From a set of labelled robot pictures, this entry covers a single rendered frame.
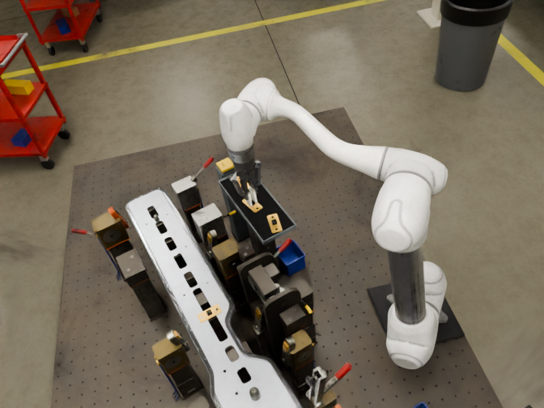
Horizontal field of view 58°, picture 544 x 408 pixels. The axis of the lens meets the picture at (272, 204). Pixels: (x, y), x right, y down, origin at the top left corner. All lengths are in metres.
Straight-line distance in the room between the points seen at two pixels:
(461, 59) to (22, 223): 3.51
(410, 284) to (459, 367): 0.58
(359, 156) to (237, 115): 0.38
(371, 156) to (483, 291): 1.77
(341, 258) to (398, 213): 0.97
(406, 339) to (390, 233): 0.55
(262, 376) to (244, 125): 0.79
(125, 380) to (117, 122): 2.80
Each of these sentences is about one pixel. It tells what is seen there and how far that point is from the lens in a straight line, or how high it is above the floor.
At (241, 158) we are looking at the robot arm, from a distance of 1.61.
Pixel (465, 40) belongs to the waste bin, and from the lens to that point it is 4.11.
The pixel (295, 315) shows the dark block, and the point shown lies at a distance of 1.59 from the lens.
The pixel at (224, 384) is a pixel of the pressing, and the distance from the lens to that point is 1.66.
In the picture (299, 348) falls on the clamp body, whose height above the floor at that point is 1.07.
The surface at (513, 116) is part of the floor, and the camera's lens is 4.22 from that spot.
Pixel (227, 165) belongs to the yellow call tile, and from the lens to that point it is 2.00.
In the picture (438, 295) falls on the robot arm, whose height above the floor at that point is 0.94.
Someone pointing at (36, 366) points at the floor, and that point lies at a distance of 3.20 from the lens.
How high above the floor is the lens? 2.51
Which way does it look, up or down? 48 degrees down
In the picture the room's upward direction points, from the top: 9 degrees counter-clockwise
